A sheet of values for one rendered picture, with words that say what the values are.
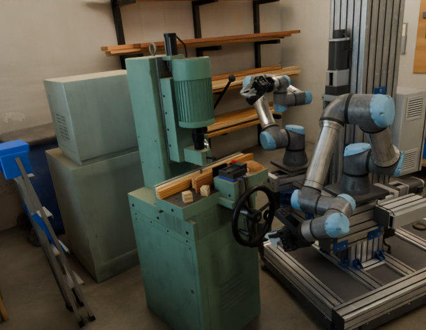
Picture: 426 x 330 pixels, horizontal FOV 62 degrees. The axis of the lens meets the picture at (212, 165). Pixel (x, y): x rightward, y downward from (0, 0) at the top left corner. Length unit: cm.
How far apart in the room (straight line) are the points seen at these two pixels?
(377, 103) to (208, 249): 98
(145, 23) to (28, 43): 122
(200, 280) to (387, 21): 154
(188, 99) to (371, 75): 93
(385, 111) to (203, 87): 75
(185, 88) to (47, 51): 234
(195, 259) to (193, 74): 85
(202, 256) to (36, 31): 273
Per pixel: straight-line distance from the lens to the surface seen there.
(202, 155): 171
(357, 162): 179
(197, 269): 175
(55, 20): 384
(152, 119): 182
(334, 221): 121
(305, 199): 134
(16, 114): 375
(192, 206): 158
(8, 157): 198
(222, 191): 166
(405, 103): 213
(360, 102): 141
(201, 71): 161
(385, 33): 202
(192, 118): 163
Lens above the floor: 158
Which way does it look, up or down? 20 degrees down
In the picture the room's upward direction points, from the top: 5 degrees counter-clockwise
